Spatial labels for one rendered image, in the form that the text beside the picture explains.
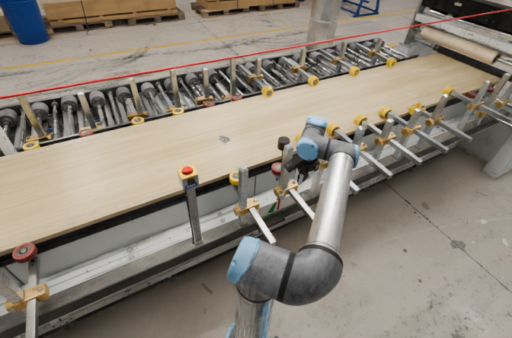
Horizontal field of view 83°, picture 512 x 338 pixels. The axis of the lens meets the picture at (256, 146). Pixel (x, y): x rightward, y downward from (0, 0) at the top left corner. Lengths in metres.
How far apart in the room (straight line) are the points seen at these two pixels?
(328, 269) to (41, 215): 1.38
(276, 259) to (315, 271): 0.09
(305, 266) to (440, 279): 2.08
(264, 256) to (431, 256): 2.20
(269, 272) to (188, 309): 1.57
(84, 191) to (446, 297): 2.45
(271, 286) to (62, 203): 1.26
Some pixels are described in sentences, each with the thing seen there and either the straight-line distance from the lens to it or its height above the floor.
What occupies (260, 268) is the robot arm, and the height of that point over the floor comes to 1.44.
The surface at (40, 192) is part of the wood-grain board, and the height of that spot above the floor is 0.90.
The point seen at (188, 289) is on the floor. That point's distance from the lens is 2.30.
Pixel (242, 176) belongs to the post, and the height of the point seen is 1.09.
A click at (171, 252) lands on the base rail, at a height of 0.70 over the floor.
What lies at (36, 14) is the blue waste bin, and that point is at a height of 0.46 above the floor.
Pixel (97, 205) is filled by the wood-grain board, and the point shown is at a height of 0.90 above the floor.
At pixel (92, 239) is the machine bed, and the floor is 0.77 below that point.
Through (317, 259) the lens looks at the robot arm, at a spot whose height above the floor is 1.45.
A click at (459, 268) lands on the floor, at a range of 2.88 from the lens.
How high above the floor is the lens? 2.08
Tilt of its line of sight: 40 degrees down
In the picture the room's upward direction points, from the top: 3 degrees clockwise
